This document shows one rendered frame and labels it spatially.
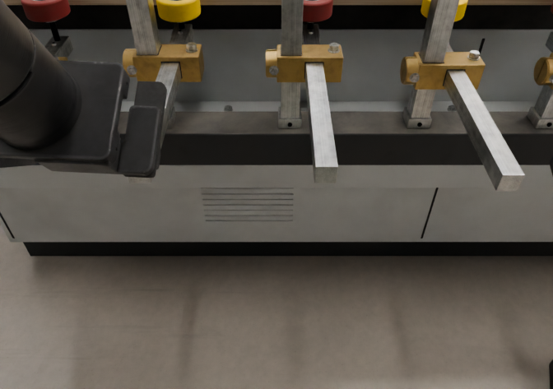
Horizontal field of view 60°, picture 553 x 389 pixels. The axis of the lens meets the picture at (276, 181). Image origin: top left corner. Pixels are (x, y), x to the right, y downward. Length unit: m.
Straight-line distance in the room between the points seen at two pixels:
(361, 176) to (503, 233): 0.69
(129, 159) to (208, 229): 1.17
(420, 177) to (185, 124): 0.51
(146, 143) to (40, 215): 1.27
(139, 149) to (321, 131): 0.41
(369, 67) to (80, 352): 1.09
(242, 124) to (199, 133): 0.09
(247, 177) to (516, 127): 0.55
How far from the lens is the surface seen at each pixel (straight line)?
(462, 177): 1.12
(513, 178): 0.72
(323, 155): 0.65
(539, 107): 1.07
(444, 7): 0.87
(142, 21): 0.86
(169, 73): 0.84
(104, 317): 1.56
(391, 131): 0.95
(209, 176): 1.06
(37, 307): 1.66
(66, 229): 1.60
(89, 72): 0.33
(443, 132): 0.98
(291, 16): 0.83
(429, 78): 0.92
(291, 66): 0.86
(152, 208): 1.45
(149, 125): 0.33
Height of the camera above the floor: 1.25
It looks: 42 degrees down
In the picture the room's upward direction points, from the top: straight up
